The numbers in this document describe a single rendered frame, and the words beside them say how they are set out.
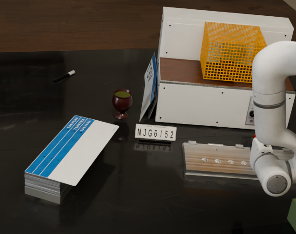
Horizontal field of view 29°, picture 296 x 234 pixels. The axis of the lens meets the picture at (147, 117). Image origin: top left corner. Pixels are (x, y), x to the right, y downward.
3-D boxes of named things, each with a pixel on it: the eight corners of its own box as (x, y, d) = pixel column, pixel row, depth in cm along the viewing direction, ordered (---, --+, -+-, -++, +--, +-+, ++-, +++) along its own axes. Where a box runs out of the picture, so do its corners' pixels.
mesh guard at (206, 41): (203, 78, 234) (209, 41, 226) (199, 56, 251) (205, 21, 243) (259, 83, 235) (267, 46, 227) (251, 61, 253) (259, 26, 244)
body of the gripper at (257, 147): (256, 148, 182) (250, 135, 193) (252, 178, 185) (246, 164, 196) (280, 150, 182) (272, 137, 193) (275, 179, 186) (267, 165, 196)
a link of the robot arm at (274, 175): (282, 152, 180) (253, 156, 181) (293, 169, 168) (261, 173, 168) (284, 176, 183) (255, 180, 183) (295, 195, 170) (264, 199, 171)
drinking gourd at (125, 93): (112, 121, 240) (114, 98, 234) (109, 111, 247) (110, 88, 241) (133, 120, 242) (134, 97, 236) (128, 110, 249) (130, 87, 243)
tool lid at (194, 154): (185, 173, 210) (186, 169, 209) (182, 144, 226) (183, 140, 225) (305, 182, 212) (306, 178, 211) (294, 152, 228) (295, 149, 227)
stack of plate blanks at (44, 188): (59, 204, 193) (60, 182, 188) (24, 193, 196) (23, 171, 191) (105, 143, 226) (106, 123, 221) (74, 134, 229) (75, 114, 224)
